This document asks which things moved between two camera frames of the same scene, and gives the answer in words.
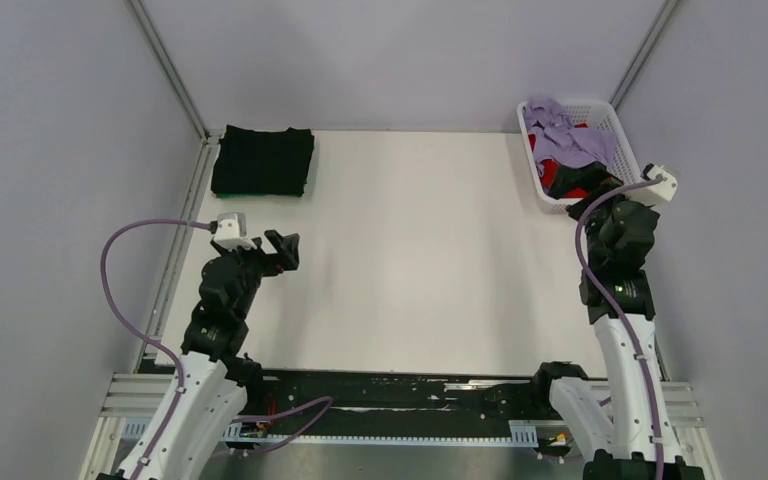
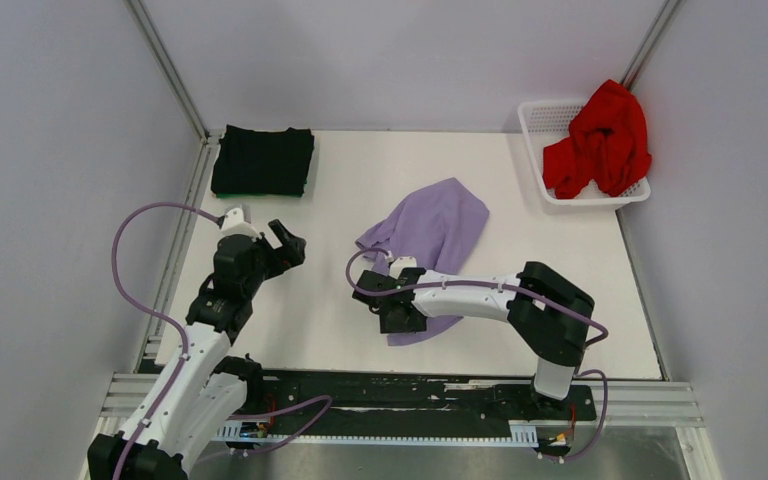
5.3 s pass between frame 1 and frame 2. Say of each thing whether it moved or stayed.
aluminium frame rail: stayed
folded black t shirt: stayed
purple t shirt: moved
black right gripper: moved
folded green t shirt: stayed
